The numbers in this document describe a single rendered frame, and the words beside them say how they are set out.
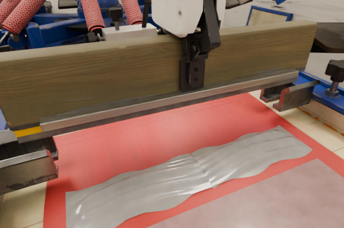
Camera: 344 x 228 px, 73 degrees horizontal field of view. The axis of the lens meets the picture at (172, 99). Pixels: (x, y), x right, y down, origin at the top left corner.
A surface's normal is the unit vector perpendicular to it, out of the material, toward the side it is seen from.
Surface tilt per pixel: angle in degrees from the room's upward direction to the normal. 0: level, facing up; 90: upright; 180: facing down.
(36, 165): 90
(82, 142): 0
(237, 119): 0
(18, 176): 90
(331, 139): 0
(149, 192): 32
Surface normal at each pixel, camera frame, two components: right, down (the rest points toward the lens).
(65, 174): -0.02, -0.86
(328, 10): -0.92, 0.21
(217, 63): 0.38, 0.45
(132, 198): 0.21, -0.48
